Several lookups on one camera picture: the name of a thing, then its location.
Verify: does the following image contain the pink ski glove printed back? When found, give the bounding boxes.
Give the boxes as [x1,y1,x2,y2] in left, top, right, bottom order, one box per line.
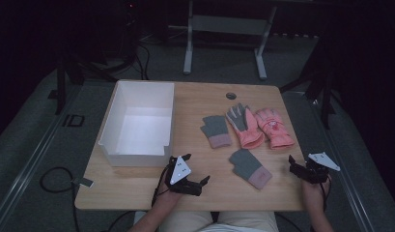
[255,107,296,151]

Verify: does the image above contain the right hand-held gripper cable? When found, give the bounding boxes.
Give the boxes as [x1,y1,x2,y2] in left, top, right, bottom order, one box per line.
[319,175,332,212]

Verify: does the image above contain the pink ski glove grey palm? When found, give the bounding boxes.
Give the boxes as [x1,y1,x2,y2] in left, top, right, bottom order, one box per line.
[225,102,266,150]

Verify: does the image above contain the person's legs beige trousers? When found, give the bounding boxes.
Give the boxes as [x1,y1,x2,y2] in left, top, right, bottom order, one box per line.
[133,210,280,232]

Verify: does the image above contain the grey metal table clamp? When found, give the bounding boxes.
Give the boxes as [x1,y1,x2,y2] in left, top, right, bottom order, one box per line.
[71,176,95,189]

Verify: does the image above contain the white storage box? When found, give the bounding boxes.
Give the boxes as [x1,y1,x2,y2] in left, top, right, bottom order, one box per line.
[98,79,176,168]

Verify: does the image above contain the person's right hand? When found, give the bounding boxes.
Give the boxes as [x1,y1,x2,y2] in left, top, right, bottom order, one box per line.
[300,176,332,211]

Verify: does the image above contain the grey knit glove pink cuff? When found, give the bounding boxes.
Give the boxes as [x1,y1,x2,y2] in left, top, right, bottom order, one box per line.
[199,114,233,150]
[228,148,273,190]

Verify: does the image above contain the person's left hand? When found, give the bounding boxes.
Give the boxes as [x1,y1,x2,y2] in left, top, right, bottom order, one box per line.
[153,188,183,212]

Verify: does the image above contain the metal floor rail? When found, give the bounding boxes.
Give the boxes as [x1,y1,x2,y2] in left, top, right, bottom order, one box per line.
[0,85,85,232]
[309,96,377,232]

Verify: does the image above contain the black tripod stand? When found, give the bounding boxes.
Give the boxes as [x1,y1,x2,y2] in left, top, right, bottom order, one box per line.
[47,54,138,116]
[279,42,345,131]

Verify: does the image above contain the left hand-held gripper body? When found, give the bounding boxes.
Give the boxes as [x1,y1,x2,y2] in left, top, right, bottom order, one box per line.
[163,156,203,197]

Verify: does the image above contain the black floor cable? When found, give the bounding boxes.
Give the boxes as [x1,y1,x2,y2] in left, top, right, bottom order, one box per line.
[39,166,81,232]

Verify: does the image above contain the left hand-held gripper cable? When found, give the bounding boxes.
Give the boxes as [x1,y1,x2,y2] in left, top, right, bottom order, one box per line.
[151,163,171,208]

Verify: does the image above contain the grey metal desk frame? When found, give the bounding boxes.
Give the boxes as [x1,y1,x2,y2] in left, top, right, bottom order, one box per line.
[167,0,280,81]

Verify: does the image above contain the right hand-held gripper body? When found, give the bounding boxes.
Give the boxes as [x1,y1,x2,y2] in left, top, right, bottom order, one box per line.
[296,152,342,186]

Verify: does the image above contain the hand-held gripper cable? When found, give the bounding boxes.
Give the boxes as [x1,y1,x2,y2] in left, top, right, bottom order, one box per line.
[151,163,171,208]
[319,175,332,212]

